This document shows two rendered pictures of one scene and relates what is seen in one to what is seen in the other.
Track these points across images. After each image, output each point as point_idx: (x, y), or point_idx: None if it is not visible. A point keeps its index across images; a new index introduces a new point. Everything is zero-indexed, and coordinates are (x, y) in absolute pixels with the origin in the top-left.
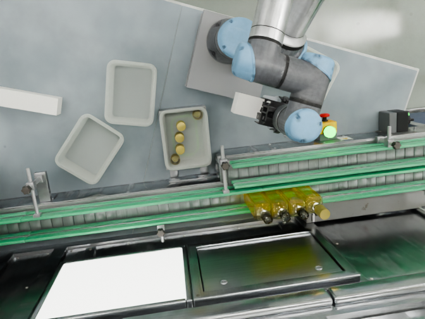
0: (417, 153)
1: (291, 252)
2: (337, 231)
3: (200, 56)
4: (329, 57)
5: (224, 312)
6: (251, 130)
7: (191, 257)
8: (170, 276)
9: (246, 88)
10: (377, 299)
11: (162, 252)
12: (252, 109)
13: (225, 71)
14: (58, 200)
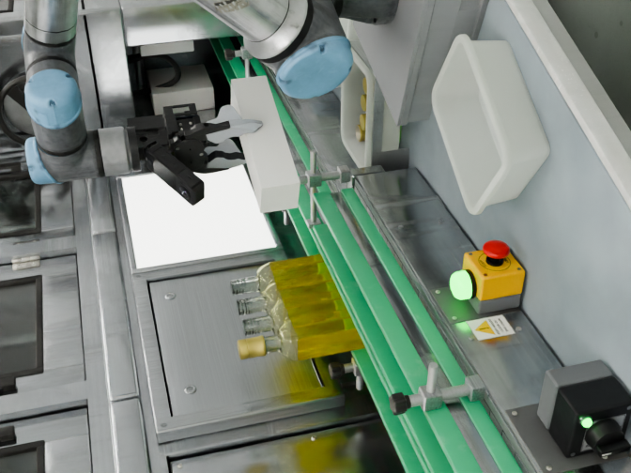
0: None
1: (246, 361)
2: (368, 445)
3: None
4: (30, 94)
5: (103, 302)
6: (445, 171)
7: (238, 259)
8: (192, 249)
9: (391, 83)
10: (112, 457)
11: (261, 232)
12: None
13: (377, 31)
14: None
